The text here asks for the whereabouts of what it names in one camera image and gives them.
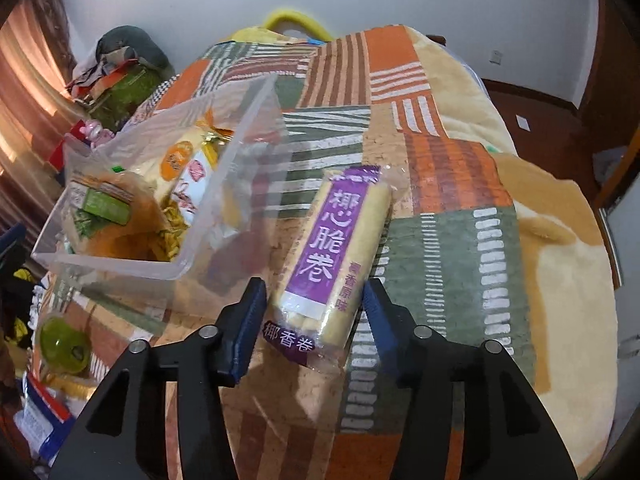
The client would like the patchwork striped blanket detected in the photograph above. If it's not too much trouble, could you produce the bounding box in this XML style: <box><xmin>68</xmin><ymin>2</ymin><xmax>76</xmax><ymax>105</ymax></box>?
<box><xmin>30</xmin><ymin>25</ymin><xmax>541</xmax><ymax>480</ymax></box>

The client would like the yellow cracker packet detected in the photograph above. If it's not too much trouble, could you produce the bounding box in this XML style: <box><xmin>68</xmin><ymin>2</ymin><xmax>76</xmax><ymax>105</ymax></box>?
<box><xmin>155</xmin><ymin>200</ymin><xmax>197</xmax><ymax>261</ymax></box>

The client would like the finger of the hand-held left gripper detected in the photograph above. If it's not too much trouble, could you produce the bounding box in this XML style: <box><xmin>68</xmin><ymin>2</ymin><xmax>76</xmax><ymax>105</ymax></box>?
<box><xmin>0</xmin><ymin>224</ymin><xmax>27</xmax><ymax>281</ymax></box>

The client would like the striped orange curtain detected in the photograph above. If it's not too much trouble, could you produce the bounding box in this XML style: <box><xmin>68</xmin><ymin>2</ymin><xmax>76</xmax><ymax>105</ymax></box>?
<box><xmin>0</xmin><ymin>0</ymin><xmax>76</xmax><ymax>241</ymax></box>

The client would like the pile of clothes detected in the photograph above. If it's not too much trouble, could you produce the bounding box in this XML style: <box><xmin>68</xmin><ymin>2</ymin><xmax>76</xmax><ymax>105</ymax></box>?
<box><xmin>70</xmin><ymin>50</ymin><xmax>136</xmax><ymax>103</ymax></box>

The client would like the white and pink snack packet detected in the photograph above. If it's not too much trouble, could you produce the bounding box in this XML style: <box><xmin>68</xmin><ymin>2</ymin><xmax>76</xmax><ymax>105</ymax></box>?
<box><xmin>175</xmin><ymin>145</ymin><xmax>226</xmax><ymax>221</ymax></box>

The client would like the red box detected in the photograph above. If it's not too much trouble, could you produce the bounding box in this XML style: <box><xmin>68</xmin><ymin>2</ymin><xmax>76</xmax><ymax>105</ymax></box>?
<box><xmin>47</xmin><ymin>120</ymin><xmax>91</xmax><ymax>171</ymax></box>

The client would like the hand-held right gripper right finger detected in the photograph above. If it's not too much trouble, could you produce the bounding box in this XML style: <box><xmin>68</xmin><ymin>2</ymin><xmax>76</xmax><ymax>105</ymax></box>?
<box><xmin>361</xmin><ymin>279</ymin><xmax>581</xmax><ymax>480</ymax></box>

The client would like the green patterned bag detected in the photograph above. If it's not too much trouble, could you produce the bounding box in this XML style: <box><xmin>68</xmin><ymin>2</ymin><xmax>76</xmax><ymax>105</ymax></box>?
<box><xmin>92</xmin><ymin>67</ymin><xmax>166</xmax><ymax>128</ymax></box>

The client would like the grey bag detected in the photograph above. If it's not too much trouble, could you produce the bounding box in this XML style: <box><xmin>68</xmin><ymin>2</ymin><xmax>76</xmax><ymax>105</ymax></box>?
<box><xmin>97</xmin><ymin>25</ymin><xmax>176</xmax><ymax>73</ymax></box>

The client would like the clear packet with round label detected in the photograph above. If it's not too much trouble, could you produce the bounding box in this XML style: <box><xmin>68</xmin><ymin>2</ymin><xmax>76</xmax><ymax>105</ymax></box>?
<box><xmin>145</xmin><ymin>125</ymin><xmax>221</xmax><ymax>201</ymax></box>

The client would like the blue and white snack packet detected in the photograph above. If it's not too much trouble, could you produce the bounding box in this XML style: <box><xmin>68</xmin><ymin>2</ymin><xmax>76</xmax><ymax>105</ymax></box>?
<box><xmin>20</xmin><ymin>375</ymin><xmax>77</xmax><ymax>461</ymax></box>

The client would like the purple label roll packet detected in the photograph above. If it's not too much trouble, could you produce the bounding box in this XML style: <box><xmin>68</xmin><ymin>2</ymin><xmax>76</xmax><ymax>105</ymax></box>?
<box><xmin>262</xmin><ymin>164</ymin><xmax>396</xmax><ymax>366</ymax></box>

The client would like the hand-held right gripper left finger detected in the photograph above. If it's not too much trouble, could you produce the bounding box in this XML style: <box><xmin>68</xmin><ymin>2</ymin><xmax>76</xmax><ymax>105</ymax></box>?
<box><xmin>47</xmin><ymin>276</ymin><xmax>268</xmax><ymax>480</ymax></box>

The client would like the tan biscuit packet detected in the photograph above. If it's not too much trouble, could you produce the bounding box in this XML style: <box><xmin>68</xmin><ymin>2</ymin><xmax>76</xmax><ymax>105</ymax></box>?
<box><xmin>60</xmin><ymin>167</ymin><xmax>171</xmax><ymax>261</ymax></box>

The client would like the beige blanket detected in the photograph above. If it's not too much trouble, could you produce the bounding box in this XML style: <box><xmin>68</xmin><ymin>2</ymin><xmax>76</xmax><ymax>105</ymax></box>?
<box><xmin>400</xmin><ymin>25</ymin><xmax>618</xmax><ymax>480</ymax></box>

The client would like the pink rabbit toy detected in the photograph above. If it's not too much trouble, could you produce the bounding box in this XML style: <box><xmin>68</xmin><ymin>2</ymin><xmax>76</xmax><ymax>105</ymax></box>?
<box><xmin>82</xmin><ymin>120</ymin><xmax>116</xmax><ymax>145</ymax></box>

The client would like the clear plastic container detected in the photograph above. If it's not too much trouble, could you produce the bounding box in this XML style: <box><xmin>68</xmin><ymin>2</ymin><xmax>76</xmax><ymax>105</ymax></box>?
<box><xmin>31</xmin><ymin>74</ymin><xmax>296</xmax><ymax>306</ymax></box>

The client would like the brown wooden door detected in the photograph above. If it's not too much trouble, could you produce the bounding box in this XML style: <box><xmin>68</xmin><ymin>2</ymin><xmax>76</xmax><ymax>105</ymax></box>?
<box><xmin>575</xmin><ymin>0</ymin><xmax>640</xmax><ymax>161</ymax></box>

